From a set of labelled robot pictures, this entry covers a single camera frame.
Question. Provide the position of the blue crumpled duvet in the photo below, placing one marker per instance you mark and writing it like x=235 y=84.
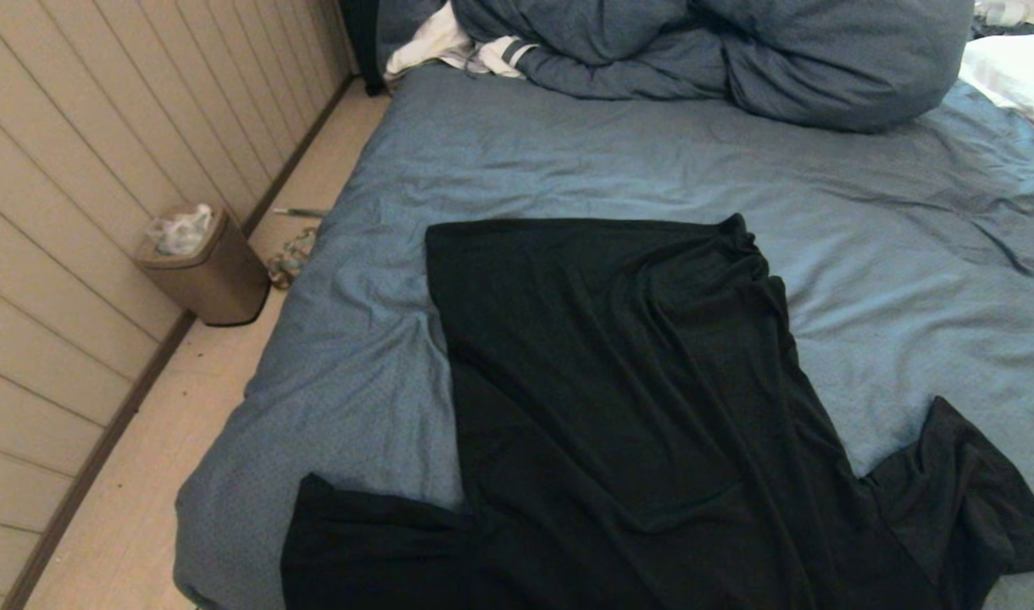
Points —
x=780 y=59

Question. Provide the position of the white pillow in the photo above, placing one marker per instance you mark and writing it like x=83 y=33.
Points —
x=1017 y=72

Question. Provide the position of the dark bedside furniture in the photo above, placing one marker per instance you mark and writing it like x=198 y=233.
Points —
x=364 y=47

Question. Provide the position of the black moon print t-shirt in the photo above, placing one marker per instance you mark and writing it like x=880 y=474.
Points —
x=610 y=381

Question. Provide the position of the thin stick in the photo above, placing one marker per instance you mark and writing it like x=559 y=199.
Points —
x=301 y=212

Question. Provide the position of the brown trash bin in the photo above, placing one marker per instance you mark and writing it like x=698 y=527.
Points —
x=220 y=280

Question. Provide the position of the crumpled plastic bin bag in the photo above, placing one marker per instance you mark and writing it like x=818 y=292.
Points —
x=180 y=230

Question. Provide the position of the patterned crumpled cloth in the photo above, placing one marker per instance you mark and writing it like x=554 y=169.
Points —
x=290 y=257

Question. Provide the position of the white striped garment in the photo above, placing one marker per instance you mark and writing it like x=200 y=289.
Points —
x=432 y=47

